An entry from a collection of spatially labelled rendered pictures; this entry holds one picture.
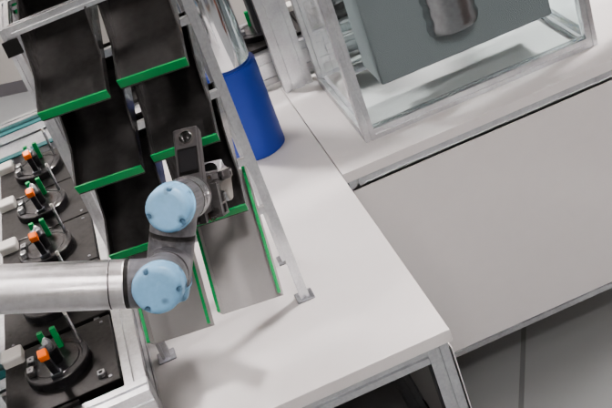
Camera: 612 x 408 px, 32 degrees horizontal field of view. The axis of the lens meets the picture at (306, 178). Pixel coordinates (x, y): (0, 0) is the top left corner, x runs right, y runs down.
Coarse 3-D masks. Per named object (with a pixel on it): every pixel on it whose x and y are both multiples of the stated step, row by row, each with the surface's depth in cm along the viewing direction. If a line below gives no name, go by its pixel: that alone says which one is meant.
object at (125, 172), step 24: (120, 96) 208; (72, 120) 208; (96, 120) 206; (120, 120) 205; (72, 144) 202; (96, 144) 203; (120, 144) 201; (72, 168) 198; (96, 168) 199; (120, 168) 198; (144, 168) 197
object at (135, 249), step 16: (144, 128) 219; (144, 144) 219; (144, 160) 217; (144, 176) 214; (160, 176) 209; (96, 192) 208; (112, 192) 214; (128, 192) 213; (144, 192) 212; (112, 208) 212; (128, 208) 211; (144, 208) 210; (112, 224) 210; (128, 224) 209; (144, 224) 208; (112, 240) 208; (128, 240) 207; (144, 240) 206; (112, 256) 203; (128, 256) 205
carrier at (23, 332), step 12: (48, 312) 235; (60, 312) 236; (72, 312) 236; (84, 312) 234; (96, 312) 233; (108, 312) 233; (12, 324) 240; (24, 324) 238; (36, 324) 236; (48, 324) 235; (60, 324) 233; (12, 336) 235; (24, 336) 234; (48, 336) 231; (24, 348) 231
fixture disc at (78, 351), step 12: (60, 348) 222; (72, 348) 221; (84, 348) 219; (36, 360) 221; (72, 360) 217; (84, 360) 216; (36, 372) 217; (48, 372) 216; (72, 372) 214; (36, 384) 214; (48, 384) 213; (60, 384) 213
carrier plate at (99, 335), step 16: (96, 320) 231; (64, 336) 229; (80, 336) 227; (96, 336) 225; (112, 336) 223; (32, 352) 228; (96, 352) 220; (112, 352) 218; (16, 368) 224; (96, 368) 215; (112, 368) 214; (16, 384) 219; (80, 384) 212; (96, 384) 211; (112, 384) 210; (16, 400) 215; (32, 400) 213; (48, 400) 211; (64, 400) 210; (80, 400) 210
